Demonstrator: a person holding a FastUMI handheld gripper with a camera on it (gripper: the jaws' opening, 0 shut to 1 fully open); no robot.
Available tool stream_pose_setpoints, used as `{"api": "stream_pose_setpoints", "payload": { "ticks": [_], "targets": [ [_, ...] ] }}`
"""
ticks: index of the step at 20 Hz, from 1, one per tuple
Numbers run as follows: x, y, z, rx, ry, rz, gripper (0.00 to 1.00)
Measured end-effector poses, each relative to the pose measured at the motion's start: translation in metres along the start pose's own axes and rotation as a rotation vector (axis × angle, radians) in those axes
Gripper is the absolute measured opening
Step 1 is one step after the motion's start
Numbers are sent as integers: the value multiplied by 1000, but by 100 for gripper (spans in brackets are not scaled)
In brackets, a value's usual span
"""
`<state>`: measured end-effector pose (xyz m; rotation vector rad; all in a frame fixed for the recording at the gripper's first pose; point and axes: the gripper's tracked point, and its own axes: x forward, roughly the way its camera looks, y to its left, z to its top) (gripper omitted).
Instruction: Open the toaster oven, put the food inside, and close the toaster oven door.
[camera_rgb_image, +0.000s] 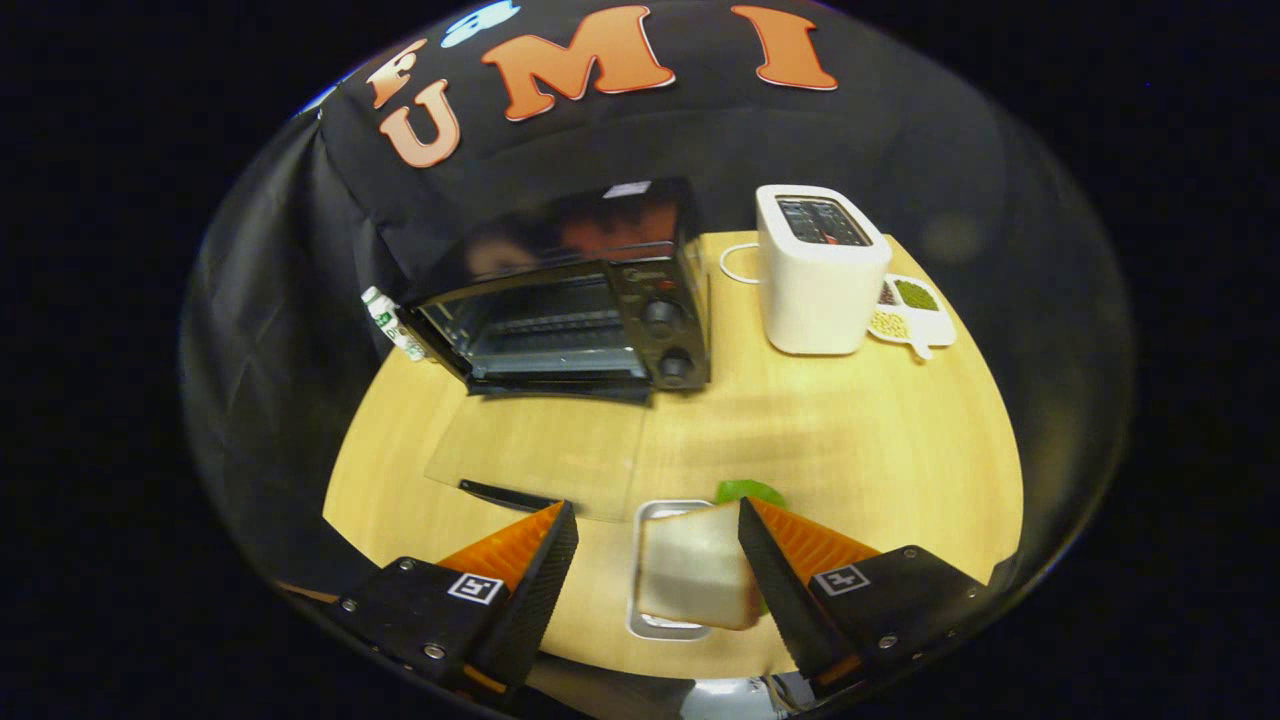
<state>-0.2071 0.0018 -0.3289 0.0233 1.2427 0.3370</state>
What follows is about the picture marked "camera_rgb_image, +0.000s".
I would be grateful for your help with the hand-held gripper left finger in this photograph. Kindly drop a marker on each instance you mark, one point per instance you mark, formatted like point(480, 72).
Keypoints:
point(540, 590)

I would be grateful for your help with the small white green bottle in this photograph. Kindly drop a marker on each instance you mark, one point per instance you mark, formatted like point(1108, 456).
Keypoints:
point(392, 325)

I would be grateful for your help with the small metal tray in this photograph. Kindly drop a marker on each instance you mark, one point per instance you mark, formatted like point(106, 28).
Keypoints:
point(660, 628)

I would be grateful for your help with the white slot toaster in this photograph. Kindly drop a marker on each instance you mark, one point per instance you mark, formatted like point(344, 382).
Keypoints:
point(815, 300)

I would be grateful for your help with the bread lettuce sandwich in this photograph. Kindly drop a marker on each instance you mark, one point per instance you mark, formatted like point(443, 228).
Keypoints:
point(695, 570)

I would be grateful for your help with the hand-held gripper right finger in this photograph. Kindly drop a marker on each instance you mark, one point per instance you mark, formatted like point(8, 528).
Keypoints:
point(785, 600)

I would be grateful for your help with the black toaster oven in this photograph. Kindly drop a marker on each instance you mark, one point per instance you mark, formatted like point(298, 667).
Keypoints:
point(660, 300)

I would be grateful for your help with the white divided bean dish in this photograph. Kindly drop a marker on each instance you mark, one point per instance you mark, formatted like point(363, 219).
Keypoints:
point(915, 318)

